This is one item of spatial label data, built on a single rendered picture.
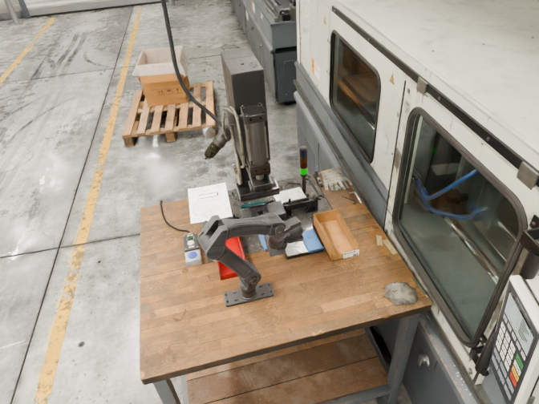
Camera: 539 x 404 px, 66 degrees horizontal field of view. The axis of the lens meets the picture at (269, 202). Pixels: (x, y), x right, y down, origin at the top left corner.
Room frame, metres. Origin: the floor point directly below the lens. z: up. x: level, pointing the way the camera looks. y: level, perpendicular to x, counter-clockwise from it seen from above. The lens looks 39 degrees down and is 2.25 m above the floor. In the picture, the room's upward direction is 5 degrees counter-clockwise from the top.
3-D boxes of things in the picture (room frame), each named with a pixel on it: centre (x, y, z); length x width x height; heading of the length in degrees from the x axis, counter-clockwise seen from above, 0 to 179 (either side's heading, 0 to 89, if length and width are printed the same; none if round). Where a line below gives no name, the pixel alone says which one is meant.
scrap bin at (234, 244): (1.30, 0.20, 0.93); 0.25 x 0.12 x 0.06; 11
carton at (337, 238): (1.35, -0.29, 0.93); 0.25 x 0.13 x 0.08; 11
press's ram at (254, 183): (1.56, 0.06, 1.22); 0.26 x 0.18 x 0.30; 11
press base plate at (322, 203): (1.58, 0.02, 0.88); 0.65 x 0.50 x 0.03; 101
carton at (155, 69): (4.87, 1.12, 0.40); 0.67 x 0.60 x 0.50; 3
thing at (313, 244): (1.33, -0.18, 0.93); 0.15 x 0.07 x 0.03; 12
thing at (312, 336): (1.33, 0.04, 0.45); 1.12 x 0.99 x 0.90; 101
